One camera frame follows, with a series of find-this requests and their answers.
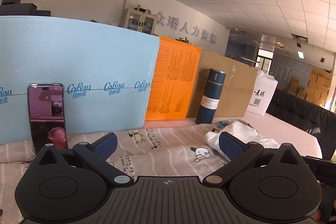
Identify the white sweatshirt with black trim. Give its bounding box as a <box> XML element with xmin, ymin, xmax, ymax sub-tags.
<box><xmin>204</xmin><ymin>120</ymin><xmax>281</xmax><ymax>162</ymax></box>

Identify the black flat box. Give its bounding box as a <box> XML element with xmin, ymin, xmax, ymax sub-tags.
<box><xmin>0</xmin><ymin>3</ymin><xmax>51</xmax><ymax>17</ymax></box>

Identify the smartphone with lit screen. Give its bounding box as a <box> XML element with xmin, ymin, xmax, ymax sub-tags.
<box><xmin>27</xmin><ymin>83</ymin><xmax>69</xmax><ymax>155</ymax></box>

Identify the light blue carton box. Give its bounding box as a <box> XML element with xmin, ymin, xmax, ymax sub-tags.
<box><xmin>0</xmin><ymin>15</ymin><xmax>161</xmax><ymax>145</ymax></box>

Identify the dark blue vacuum bottle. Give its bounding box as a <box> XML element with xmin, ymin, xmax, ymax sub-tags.
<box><xmin>196</xmin><ymin>68</ymin><xmax>227</xmax><ymax>125</ymax></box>

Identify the brown cardboard box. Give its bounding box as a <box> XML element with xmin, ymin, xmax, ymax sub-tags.
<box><xmin>186</xmin><ymin>49</ymin><xmax>259</xmax><ymax>118</ymax></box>

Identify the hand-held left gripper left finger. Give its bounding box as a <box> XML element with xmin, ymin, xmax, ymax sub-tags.
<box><xmin>33</xmin><ymin>132</ymin><xmax>134</xmax><ymax>186</ymax></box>

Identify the barred window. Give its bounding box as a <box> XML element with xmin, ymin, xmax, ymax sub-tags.
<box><xmin>256</xmin><ymin>48</ymin><xmax>274</xmax><ymax>74</ymax></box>

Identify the grey wall lettering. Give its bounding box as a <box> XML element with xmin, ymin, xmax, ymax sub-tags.
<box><xmin>156</xmin><ymin>11</ymin><xmax>217</xmax><ymax>45</ymax></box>

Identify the white tote bag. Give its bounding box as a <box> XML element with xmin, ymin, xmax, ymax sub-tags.
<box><xmin>245</xmin><ymin>70</ymin><xmax>279</xmax><ymax>116</ymax></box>

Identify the white printed garment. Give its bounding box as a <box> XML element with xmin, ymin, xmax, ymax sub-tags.
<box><xmin>212</xmin><ymin>120</ymin><xmax>254</xmax><ymax>133</ymax></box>

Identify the black leather sofa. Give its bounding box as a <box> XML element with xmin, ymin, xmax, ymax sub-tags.
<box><xmin>265</xmin><ymin>89</ymin><xmax>336</xmax><ymax>161</ymax></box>

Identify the stack of cardboard boxes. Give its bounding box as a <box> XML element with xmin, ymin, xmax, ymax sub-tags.
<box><xmin>278</xmin><ymin>68</ymin><xmax>334</xmax><ymax>107</ymax></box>

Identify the glass-door cabinet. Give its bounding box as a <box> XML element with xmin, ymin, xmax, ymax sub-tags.
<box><xmin>122</xmin><ymin>8</ymin><xmax>157</xmax><ymax>35</ymax></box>

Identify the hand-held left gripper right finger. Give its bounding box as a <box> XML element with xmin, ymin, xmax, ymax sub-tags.
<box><xmin>203</xmin><ymin>131</ymin><xmax>305</xmax><ymax>186</ymax></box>

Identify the orange carton box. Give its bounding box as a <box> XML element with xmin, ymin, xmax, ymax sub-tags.
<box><xmin>145</xmin><ymin>35</ymin><xmax>202</xmax><ymax>122</ymax></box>

